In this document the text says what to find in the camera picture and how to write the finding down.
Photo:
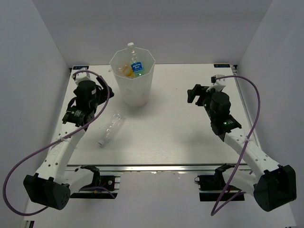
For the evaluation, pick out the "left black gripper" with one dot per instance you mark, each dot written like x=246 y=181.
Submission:
x=103 y=92

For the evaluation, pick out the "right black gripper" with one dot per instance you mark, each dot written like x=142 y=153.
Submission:
x=197 y=90

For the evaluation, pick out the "long clear plastic bottle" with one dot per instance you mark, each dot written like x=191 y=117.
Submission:
x=111 y=129

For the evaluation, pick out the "clear bottle orange cap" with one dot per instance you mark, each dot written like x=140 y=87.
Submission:
x=124 y=70

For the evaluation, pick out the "clear bottle blue label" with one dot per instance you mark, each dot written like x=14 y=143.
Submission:
x=136 y=61

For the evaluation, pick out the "green plastic bottle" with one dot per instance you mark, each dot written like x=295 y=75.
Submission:
x=138 y=74

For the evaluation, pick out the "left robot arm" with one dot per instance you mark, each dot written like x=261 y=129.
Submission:
x=49 y=186

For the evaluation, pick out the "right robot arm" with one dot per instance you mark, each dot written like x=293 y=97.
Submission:
x=271 y=184

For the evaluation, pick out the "white octagonal plastic bin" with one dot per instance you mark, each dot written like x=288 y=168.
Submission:
x=135 y=91

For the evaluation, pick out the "blue sticker left corner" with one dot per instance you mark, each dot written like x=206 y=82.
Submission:
x=79 y=67

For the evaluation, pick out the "blue sticker corner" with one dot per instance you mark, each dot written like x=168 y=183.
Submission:
x=79 y=67
x=221 y=65

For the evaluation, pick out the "blue sticker right corner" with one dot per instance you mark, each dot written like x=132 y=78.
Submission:
x=221 y=65

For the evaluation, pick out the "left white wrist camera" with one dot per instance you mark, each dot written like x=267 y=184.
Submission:
x=80 y=77

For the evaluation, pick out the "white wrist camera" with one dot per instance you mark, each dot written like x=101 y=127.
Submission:
x=218 y=84
x=80 y=77

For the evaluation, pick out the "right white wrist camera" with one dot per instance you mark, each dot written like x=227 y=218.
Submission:
x=218 y=84

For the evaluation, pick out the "aluminium front rail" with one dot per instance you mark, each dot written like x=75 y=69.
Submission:
x=157 y=168

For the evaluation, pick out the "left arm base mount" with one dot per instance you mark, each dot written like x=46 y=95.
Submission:
x=88 y=182

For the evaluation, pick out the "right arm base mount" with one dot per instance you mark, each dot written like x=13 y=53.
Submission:
x=211 y=186

